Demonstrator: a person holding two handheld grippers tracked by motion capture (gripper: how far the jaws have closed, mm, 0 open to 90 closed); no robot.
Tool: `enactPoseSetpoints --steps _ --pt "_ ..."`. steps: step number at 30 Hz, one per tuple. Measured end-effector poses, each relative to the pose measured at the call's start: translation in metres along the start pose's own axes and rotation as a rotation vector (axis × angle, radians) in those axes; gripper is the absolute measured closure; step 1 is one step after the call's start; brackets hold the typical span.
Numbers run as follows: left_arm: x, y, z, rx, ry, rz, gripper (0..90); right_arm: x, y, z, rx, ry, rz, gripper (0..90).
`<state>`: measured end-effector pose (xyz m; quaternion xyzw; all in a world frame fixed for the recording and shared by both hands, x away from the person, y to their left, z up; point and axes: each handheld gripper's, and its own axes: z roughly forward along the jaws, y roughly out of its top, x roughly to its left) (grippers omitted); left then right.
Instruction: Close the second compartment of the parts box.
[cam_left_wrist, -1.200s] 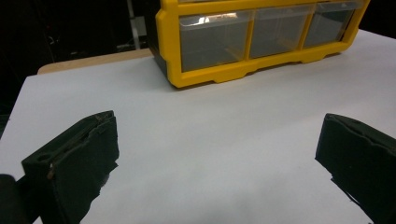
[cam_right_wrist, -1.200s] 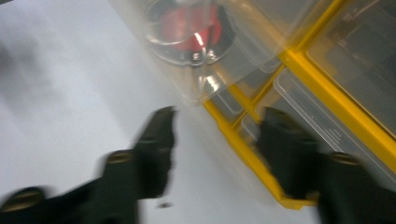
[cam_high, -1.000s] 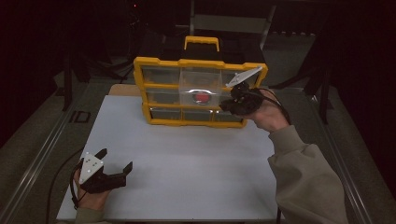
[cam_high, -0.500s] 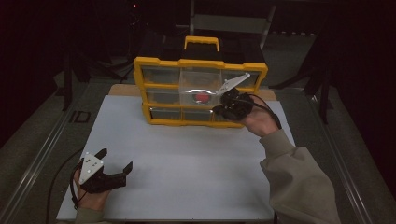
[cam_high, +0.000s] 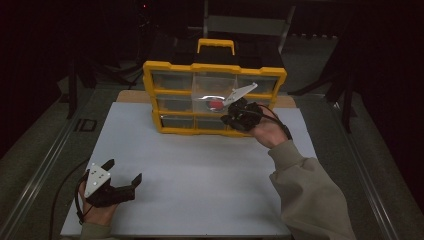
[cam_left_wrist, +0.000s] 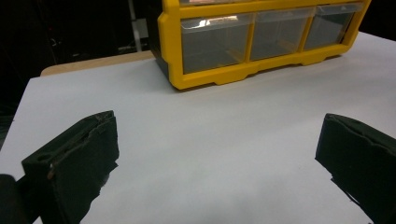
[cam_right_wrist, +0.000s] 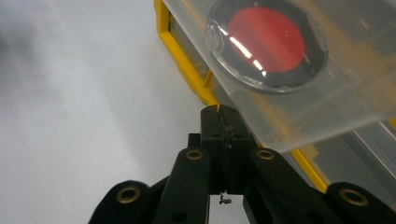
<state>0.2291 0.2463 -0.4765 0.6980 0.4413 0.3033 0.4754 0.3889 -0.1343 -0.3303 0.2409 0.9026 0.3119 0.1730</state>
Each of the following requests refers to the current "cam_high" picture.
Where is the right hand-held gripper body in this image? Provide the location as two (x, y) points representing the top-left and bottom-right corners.
(222, 82), (264, 132)

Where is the yellow drawer organizer cabinet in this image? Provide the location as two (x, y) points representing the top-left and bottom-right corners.
(142, 38), (288, 138)

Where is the black stand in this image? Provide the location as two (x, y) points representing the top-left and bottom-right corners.
(328, 59), (356, 134)

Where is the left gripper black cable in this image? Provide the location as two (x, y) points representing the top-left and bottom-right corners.
(49, 159), (91, 240)

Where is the grid of clear drawers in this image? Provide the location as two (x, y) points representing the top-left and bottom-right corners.
(151, 71), (279, 132)

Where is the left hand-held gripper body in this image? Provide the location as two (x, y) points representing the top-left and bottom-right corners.
(83, 163), (136, 208)

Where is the aluminium rail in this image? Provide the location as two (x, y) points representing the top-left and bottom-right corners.
(0, 113), (81, 240)
(328, 96), (401, 240)

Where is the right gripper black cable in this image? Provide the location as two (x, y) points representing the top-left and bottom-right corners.
(258, 103), (294, 141)

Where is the clear plastic drawer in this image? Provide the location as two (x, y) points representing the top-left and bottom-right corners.
(191, 73), (239, 114)

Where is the white table sheet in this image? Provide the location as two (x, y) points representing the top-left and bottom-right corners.
(60, 101), (344, 237)

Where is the small red round object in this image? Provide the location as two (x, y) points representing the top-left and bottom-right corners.
(206, 99), (225, 112)

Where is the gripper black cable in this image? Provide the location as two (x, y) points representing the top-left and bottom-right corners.
(258, 103), (294, 141)
(49, 159), (91, 240)

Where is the person's right hand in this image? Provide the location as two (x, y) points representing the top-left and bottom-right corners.
(248, 114), (289, 149)

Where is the person's left hand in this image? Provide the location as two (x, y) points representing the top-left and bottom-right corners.
(78, 186), (119, 228)

